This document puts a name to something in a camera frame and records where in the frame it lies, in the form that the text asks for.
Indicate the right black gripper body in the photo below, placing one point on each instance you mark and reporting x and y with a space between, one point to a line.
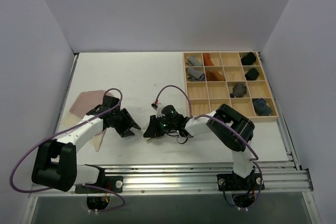
157 125

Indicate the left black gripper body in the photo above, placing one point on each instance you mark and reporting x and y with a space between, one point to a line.
124 123

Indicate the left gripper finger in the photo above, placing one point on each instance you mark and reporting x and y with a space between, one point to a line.
131 121
126 133

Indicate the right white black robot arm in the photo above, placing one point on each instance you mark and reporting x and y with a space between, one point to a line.
232 128

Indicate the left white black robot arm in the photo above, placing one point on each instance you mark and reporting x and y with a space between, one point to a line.
56 160

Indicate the pink underwear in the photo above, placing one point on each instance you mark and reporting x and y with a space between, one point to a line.
84 102

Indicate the grey striped rolled cloth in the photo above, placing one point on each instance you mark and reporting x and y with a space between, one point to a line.
195 75

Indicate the orange rolled cloth lower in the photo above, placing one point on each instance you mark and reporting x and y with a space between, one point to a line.
214 75

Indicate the orange rolled cloth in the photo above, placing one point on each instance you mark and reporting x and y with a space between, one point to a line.
214 75
207 59

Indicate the orange rolled cloth upper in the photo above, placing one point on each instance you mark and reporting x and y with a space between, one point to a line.
207 59

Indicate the dark grey rolled cloth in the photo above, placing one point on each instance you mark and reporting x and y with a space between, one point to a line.
238 91

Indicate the wooden compartment tray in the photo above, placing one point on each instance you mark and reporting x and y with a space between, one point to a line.
207 96

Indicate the blue striped rolled cloth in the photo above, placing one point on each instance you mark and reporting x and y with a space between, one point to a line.
261 108

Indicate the black rolled cloth lower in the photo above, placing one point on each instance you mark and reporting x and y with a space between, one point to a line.
252 74

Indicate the black rolled cloth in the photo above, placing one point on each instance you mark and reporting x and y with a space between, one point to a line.
248 59
252 74

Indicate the black rolled cloth upper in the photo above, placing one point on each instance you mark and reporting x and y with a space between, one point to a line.
248 59

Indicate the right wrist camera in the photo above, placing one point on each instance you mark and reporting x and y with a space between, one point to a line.
163 111

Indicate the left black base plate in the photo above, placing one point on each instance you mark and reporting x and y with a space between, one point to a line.
111 183

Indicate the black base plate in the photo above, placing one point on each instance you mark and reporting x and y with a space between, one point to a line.
233 182
111 183

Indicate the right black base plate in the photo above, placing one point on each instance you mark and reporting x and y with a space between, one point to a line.
233 182

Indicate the aluminium frame rail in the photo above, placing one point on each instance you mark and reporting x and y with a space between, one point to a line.
201 178

